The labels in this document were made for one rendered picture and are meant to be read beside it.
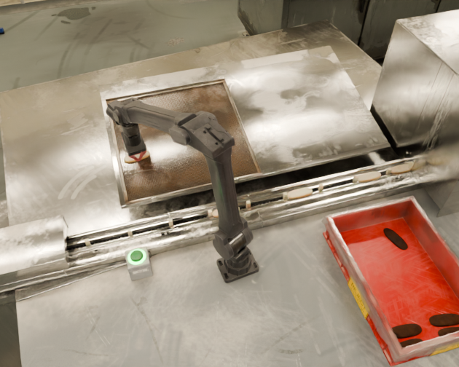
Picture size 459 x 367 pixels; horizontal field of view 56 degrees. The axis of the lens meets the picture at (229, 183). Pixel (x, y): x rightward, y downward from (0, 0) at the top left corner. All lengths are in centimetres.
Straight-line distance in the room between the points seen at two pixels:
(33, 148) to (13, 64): 232
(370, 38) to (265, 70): 175
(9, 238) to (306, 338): 97
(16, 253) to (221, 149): 75
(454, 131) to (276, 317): 80
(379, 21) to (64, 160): 251
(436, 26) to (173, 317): 129
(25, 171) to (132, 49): 240
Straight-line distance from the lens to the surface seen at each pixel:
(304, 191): 159
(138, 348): 135
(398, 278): 150
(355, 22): 344
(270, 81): 191
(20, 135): 206
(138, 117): 135
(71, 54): 417
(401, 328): 141
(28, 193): 179
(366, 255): 152
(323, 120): 181
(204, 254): 146
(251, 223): 148
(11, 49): 446
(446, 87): 154
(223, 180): 113
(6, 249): 153
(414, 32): 166
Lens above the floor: 205
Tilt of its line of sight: 48 degrees down
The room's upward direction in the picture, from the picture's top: 1 degrees counter-clockwise
